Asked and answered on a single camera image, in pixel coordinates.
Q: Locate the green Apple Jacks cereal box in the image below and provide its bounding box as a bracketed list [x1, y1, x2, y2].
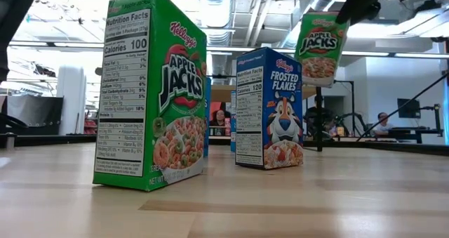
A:
[92, 0, 208, 192]
[294, 10, 351, 88]

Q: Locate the black computer monitor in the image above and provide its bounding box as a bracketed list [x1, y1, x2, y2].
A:
[397, 98, 421, 119]

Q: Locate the red cart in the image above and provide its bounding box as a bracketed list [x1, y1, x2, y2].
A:
[83, 117, 98, 135]

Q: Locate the long white light bar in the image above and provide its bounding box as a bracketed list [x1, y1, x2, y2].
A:
[6, 39, 449, 60]

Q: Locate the silver flexible ceiling duct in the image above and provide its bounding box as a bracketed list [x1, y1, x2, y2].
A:
[194, 0, 233, 46]

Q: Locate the person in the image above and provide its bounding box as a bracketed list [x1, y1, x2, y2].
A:
[372, 112, 396, 138]
[211, 109, 228, 127]

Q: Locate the grey metal bracket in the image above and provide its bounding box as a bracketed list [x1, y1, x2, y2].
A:
[4, 132, 18, 150]

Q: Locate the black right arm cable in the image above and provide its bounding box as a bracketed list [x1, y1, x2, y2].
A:
[356, 71, 449, 143]

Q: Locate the black background stand frame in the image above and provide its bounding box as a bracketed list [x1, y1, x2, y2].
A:
[332, 79, 356, 135]

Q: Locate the white round pillar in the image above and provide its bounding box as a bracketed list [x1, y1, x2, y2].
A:
[56, 65, 87, 136]

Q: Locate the blue Frosted Flakes cereal box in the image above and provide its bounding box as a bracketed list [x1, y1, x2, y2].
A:
[234, 46, 304, 171]

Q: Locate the blue Rice Krispies cereal box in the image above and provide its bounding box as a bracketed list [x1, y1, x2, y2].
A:
[230, 90, 238, 153]
[203, 77, 213, 158]

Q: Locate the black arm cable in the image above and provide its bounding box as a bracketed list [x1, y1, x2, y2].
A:
[356, 71, 449, 143]
[0, 111, 29, 130]

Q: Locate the dark grey bin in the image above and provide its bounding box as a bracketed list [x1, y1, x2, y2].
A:
[1, 95, 65, 136]

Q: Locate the black aluminium table frame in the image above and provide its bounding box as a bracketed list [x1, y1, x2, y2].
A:
[0, 132, 449, 157]

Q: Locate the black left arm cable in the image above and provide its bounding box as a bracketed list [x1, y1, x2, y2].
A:
[0, 111, 29, 130]

